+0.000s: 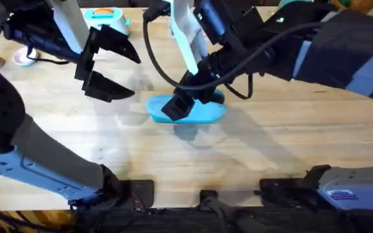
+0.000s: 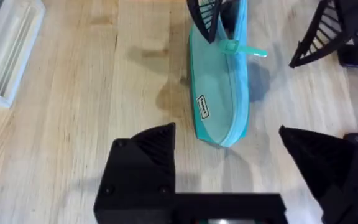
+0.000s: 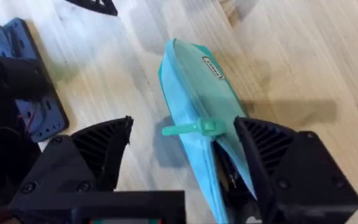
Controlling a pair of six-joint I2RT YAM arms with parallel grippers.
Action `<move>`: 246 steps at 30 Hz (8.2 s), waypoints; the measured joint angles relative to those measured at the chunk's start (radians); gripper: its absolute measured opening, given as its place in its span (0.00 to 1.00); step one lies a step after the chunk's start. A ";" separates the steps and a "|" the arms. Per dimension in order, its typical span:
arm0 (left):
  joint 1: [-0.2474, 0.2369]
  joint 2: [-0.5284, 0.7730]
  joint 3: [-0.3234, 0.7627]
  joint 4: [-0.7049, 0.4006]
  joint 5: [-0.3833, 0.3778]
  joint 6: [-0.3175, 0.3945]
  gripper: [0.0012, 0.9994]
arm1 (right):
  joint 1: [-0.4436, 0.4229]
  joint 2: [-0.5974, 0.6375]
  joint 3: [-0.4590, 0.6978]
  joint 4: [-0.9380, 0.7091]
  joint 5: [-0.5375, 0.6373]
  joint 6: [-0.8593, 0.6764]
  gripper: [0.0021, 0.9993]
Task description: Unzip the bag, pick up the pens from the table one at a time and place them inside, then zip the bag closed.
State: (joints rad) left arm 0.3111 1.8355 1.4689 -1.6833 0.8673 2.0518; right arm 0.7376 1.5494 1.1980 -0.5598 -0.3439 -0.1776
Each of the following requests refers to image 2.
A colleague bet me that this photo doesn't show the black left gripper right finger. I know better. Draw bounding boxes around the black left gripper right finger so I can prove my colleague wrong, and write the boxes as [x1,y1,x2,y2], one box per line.
[278,125,358,224]

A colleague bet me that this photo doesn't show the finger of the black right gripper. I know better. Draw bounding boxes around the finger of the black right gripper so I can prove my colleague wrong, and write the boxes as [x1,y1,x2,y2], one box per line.
[288,0,351,69]
[186,0,224,44]

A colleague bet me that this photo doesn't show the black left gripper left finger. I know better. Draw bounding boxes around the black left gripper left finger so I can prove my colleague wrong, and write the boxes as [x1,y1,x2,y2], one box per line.
[93,122,177,224]

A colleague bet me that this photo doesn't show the teal zip bag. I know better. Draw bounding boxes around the teal zip bag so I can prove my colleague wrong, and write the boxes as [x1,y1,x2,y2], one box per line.
[187,0,269,148]

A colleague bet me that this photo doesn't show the white plastic tray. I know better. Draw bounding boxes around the white plastic tray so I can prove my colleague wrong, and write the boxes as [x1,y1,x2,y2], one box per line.
[0,0,47,110]

